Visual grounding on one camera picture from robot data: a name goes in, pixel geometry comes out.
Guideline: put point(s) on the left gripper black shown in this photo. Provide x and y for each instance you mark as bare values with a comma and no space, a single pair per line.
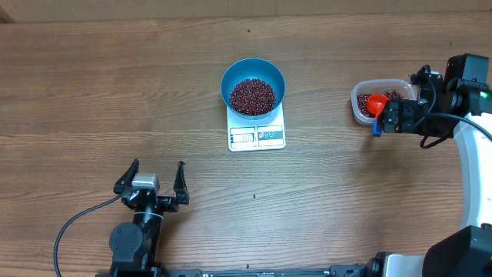
181,196

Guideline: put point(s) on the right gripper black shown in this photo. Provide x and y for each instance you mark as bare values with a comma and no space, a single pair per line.
390,118

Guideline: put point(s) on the orange measuring scoop blue handle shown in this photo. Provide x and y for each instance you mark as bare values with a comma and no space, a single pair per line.
375,106

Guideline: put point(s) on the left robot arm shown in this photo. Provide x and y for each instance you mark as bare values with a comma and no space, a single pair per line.
134,244

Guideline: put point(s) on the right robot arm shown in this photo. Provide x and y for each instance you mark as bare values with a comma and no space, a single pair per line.
456,105

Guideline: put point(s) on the white digital kitchen scale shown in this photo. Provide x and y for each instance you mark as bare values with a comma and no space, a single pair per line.
246,135

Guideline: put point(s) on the red beans in bowl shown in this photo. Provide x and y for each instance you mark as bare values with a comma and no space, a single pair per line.
252,97

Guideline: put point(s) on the teal plastic bowl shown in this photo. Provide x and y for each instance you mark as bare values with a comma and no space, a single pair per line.
253,68

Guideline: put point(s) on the clear plastic bean container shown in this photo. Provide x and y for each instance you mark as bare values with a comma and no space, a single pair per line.
379,86

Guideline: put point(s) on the red beans in container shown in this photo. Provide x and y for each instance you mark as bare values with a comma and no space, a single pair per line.
364,101

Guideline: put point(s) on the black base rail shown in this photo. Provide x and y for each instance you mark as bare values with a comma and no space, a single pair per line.
333,271

